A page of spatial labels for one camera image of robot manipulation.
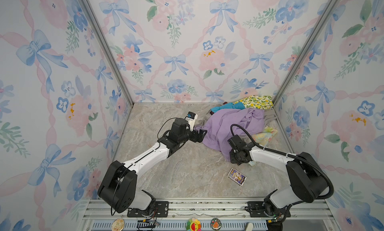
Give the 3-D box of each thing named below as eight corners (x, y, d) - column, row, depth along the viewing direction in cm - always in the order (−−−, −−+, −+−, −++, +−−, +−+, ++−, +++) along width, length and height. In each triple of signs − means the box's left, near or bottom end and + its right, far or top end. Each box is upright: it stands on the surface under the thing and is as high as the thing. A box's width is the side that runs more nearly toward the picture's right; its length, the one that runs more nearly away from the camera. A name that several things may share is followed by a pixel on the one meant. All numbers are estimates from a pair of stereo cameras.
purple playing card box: (226, 176, 86) (227, 175, 85) (231, 168, 89) (232, 167, 88) (242, 187, 83) (243, 185, 81) (246, 178, 86) (247, 177, 84)
